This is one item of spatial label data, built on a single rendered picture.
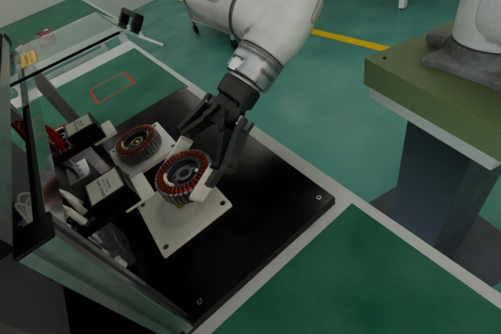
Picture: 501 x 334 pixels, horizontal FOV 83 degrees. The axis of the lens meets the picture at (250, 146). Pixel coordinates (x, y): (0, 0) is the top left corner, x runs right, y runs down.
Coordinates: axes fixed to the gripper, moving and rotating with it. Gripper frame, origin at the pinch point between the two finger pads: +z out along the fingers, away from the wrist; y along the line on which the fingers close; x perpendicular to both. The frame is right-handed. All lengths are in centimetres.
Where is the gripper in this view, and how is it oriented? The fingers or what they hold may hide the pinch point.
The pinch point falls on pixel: (186, 174)
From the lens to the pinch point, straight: 55.2
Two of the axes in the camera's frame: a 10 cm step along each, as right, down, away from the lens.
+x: 6.1, 3.2, 7.3
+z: -5.4, 8.3, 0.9
